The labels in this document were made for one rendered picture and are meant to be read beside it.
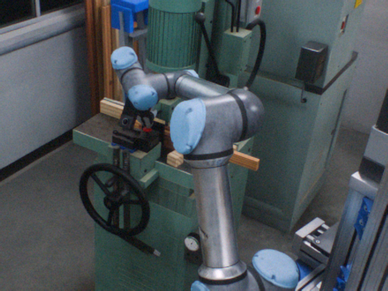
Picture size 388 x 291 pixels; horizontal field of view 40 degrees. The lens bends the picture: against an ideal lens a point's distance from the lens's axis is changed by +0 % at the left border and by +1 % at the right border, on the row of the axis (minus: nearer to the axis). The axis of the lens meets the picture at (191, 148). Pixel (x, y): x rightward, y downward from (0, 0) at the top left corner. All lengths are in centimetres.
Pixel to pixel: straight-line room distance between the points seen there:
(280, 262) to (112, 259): 112
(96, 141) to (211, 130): 94
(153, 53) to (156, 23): 10
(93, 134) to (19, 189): 134
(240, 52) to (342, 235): 83
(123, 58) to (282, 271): 74
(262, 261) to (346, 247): 23
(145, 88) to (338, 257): 69
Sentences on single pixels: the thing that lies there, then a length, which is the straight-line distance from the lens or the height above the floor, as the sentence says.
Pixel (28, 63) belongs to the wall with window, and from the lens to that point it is 320.
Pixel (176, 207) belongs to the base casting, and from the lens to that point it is 195.
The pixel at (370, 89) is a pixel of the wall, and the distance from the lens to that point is 413.
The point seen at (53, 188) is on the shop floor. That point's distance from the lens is 329.
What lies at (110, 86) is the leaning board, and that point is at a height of 48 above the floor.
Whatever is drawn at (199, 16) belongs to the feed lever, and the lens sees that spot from 167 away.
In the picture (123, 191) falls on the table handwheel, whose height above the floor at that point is 83.
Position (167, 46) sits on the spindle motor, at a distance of 179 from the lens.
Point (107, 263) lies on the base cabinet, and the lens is 237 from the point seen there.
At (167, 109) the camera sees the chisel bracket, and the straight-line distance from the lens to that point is 192.
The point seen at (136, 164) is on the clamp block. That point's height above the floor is 93.
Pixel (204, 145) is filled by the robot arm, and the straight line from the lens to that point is 115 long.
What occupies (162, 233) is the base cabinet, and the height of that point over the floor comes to 59.
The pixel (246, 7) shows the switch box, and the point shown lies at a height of 137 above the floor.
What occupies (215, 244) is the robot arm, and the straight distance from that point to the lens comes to 123.
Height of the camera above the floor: 195
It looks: 32 degrees down
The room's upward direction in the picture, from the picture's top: 6 degrees clockwise
